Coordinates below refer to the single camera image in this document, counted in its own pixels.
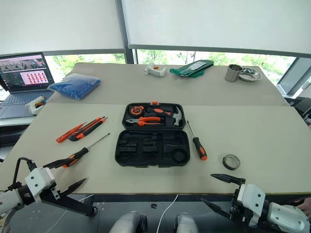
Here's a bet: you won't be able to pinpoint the stainless steel cup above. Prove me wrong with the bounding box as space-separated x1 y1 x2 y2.
224 64 243 83

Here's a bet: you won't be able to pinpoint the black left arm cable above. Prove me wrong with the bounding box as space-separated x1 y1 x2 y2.
12 157 37 190

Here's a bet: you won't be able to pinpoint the black orange handled screwdriver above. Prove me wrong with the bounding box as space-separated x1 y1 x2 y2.
61 132 111 169
186 119 208 161

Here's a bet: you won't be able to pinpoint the white glue gun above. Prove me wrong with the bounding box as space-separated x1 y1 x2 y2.
24 95 47 115

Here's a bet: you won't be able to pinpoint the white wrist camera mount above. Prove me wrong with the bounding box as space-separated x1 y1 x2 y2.
24 167 56 202
236 183 267 219

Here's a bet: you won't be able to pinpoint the grey window sash frame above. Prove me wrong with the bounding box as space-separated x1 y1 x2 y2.
276 57 311 96

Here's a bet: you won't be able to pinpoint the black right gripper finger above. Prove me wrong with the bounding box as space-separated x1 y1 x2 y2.
210 173 246 186
200 198 232 219

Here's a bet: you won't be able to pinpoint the white tape dispenser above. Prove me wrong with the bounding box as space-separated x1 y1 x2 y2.
144 62 168 78

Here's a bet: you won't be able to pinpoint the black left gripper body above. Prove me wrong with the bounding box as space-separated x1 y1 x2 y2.
38 167 65 202

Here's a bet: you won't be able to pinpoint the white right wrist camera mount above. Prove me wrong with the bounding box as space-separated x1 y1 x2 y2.
236 183 267 219

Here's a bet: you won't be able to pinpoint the white roller blind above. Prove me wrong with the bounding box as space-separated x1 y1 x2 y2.
0 0 125 56
121 0 311 59

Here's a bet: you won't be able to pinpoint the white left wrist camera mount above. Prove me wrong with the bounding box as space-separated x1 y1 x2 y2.
24 167 56 202

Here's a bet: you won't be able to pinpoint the black table leg bracket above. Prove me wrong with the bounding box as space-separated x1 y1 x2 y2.
41 191 96 217

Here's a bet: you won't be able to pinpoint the orange black tape measure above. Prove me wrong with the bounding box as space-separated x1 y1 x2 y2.
130 106 146 116

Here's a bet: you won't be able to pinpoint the black equipment beside table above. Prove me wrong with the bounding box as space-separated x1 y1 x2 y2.
284 96 311 126

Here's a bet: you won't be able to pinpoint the white cable under table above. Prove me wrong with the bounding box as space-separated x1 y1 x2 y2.
156 194 179 233

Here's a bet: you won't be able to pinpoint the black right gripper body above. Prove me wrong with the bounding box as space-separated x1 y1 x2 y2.
229 182 254 227

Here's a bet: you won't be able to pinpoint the black plastic tool case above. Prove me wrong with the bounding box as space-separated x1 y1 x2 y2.
114 101 191 168

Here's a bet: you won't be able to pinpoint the open grey laptop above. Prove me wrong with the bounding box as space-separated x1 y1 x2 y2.
0 51 55 120

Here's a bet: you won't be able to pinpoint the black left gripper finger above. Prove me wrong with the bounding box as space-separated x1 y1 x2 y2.
60 177 87 196
43 157 76 170

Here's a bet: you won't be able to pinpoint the blue cloth in plastic bag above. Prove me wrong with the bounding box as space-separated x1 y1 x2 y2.
47 73 102 101

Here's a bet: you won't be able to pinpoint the green pouch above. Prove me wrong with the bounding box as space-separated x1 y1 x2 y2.
169 59 215 79

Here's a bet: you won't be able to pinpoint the black orange utility knife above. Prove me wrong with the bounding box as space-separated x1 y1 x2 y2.
68 116 108 142

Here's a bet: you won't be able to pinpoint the grey window frame post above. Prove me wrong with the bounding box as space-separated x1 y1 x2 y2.
115 0 138 65

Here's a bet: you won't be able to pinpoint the orange handled pliers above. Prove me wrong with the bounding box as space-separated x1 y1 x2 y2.
125 116 166 127

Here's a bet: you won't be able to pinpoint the person's bare hand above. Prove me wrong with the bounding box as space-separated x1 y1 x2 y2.
296 196 311 217

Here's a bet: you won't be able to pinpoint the silver rounded robot leg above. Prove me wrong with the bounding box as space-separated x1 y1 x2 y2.
173 212 199 233
108 211 148 233

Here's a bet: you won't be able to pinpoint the claw hammer with black handle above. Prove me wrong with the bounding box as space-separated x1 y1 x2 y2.
145 107 186 127

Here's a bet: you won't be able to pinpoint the orange test pen screwdriver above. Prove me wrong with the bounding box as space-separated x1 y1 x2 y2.
55 121 87 144

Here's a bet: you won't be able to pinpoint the stainless steel dish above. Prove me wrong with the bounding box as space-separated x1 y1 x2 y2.
238 68 262 83

